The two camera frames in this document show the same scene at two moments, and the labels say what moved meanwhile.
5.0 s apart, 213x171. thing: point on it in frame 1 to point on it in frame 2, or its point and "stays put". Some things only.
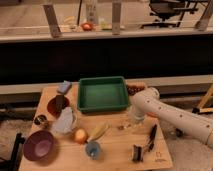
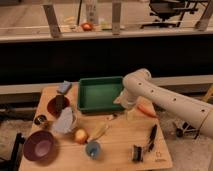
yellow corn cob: (98, 133) stays put
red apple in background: (87, 26) stays put
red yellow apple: (80, 135) stays put
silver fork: (123, 127) to (112, 117)
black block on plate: (59, 103) stays put
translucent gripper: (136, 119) to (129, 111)
